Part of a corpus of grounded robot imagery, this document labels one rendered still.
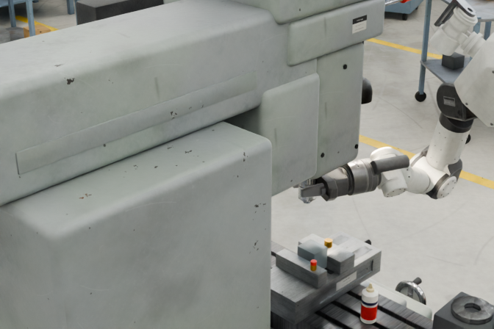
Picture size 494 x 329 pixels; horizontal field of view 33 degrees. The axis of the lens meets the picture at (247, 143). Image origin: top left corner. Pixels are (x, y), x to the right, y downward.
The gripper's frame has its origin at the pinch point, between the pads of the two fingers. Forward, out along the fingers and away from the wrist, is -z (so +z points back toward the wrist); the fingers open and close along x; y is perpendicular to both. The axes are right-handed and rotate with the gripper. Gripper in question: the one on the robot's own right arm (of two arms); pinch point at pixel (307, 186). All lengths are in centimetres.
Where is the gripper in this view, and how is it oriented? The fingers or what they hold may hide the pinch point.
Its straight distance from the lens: 211.0
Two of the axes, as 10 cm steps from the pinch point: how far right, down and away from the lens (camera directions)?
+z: 9.4, -1.6, 3.1
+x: 3.5, 3.9, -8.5
